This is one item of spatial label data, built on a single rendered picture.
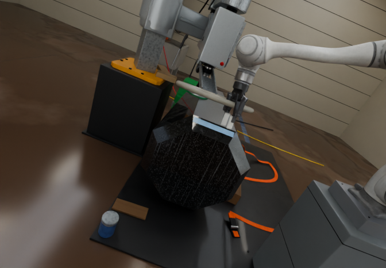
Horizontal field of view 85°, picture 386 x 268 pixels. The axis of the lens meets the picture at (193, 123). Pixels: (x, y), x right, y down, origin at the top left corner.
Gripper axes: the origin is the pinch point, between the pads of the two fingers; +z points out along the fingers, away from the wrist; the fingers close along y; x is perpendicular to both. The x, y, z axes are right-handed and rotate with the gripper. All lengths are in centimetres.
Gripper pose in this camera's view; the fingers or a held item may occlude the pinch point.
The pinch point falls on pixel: (228, 121)
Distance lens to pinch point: 109.4
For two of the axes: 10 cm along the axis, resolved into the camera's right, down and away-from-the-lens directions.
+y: -4.7, -3.1, 8.3
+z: -3.2, 9.3, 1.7
